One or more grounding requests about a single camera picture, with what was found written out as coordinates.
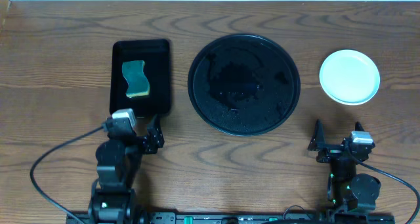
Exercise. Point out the green yellow sponge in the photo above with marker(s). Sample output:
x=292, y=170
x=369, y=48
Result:
x=137, y=82

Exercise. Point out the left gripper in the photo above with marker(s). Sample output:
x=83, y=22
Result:
x=141, y=140

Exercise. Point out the black rectangular tray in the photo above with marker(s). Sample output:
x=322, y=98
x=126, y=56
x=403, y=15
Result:
x=156, y=55

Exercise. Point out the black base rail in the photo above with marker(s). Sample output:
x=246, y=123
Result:
x=190, y=218

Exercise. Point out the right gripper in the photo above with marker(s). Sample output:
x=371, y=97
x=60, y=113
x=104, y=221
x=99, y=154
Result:
x=319, y=139

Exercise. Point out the light green plate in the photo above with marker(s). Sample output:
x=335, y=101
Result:
x=349, y=77

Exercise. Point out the round black tray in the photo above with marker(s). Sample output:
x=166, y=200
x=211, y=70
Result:
x=244, y=84

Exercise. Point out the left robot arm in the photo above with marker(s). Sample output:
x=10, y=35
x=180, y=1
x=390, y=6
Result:
x=118, y=161

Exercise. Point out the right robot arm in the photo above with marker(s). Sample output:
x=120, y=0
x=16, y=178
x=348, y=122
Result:
x=353, y=191

